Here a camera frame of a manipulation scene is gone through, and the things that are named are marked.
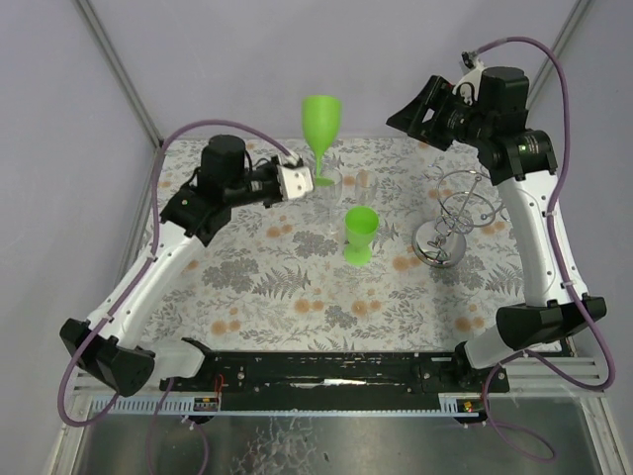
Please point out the grey cable duct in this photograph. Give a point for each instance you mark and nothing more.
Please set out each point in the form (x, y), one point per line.
(301, 402)

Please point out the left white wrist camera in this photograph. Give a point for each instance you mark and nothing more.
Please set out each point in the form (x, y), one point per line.
(294, 177)

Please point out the clear wine glass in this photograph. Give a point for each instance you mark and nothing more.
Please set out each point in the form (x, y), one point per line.
(366, 185)
(330, 186)

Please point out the green wine glass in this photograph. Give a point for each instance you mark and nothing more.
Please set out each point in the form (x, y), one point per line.
(321, 118)
(361, 224)

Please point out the floral table mat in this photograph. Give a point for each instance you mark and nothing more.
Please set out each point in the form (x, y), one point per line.
(276, 279)

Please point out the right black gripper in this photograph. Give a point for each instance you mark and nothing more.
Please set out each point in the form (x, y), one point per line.
(430, 109)

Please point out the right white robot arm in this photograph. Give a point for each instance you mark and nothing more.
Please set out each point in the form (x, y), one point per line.
(557, 304)

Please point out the chrome wine glass rack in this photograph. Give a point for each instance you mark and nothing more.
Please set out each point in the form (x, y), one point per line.
(467, 201)

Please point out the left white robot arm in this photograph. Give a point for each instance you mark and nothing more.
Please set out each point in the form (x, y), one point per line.
(108, 344)

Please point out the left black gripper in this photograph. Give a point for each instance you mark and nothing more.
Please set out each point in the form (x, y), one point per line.
(270, 185)

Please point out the clear wine glass front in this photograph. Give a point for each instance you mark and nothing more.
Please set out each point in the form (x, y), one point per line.
(330, 186)

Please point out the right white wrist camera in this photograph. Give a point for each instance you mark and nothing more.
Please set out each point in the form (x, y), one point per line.
(467, 88)

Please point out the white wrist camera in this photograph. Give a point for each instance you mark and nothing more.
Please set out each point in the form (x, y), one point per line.
(294, 177)
(467, 88)

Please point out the green wine glass front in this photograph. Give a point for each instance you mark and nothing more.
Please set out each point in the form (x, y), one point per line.
(321, 118)

